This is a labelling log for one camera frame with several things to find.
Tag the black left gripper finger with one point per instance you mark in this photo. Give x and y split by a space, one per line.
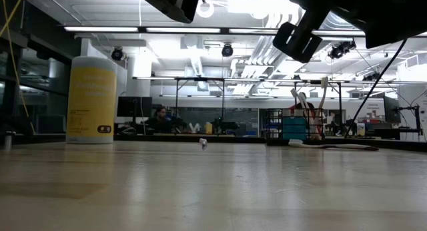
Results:
173 4

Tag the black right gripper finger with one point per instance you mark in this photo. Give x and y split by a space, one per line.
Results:
297 42

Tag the white purple toothbrush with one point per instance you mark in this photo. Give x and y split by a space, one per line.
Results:
203 143
333 146

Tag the black monitor on arm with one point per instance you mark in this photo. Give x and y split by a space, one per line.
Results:
391 109

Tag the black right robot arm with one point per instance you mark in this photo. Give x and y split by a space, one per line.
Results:
393 17

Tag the person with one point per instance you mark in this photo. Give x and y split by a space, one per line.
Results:
294 107
160 122

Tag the long light bar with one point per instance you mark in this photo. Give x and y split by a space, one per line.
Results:
100 29

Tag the white yellow bottle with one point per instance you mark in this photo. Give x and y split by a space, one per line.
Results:
361 129

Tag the black computer monitor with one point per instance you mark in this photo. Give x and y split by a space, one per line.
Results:
133 107

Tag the small yellow bottle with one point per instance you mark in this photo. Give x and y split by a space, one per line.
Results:
209 128

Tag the yellow cylindrical can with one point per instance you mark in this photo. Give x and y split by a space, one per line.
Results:
91 101

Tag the black metal frame station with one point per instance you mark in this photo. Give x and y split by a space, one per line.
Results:
200 79

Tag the black aluminium table frame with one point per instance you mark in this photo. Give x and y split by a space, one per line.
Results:
233 139

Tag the small grey post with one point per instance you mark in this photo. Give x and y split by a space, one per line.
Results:
8 141

